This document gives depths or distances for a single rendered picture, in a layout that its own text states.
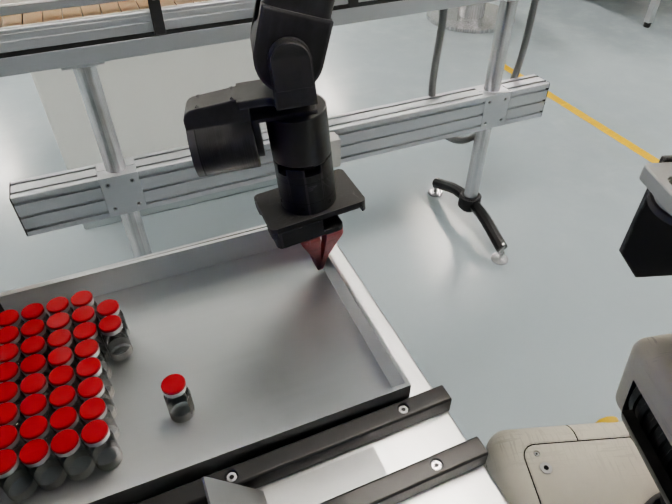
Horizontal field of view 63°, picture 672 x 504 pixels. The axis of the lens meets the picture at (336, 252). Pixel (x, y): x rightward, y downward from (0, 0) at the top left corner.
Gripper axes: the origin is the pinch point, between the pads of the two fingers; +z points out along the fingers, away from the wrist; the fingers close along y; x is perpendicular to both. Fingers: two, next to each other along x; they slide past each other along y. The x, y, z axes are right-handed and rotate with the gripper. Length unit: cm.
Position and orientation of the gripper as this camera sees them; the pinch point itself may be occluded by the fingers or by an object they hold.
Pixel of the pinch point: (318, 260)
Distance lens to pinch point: 63.1
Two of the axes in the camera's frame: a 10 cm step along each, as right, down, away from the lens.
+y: -9.2, 3.2, -2.3
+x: 3.9, 6.1, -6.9
